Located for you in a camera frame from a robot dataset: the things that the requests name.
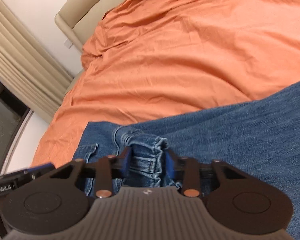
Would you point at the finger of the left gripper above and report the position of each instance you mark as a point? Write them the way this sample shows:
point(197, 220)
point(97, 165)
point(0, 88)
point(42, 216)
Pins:
point(39, 170)

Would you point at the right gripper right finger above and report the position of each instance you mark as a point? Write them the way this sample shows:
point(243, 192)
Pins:
point(232, 197)

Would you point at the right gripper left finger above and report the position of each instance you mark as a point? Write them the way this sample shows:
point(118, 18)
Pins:
point(61, 198)

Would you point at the blue denim jeans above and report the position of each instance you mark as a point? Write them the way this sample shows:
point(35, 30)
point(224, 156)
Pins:
point(260, 137)

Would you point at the left beige nightstand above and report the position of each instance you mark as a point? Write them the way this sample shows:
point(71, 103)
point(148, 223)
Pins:
point(74, 81)

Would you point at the beige curtain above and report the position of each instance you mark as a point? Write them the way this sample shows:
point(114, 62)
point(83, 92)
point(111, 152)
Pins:
point(28, 70)

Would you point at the beige upholstered headboard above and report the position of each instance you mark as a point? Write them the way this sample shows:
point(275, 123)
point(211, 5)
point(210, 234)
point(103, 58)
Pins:
point(77, 19)

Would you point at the orange duvet cover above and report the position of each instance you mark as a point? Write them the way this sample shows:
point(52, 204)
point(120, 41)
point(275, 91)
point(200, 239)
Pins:
point(149, 59)

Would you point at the dark window frame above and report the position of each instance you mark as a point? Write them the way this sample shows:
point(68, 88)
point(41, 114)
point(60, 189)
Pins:
point(12, 115)

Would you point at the white wall socket plate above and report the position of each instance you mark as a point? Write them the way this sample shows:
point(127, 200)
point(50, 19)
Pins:
point(68, 44)

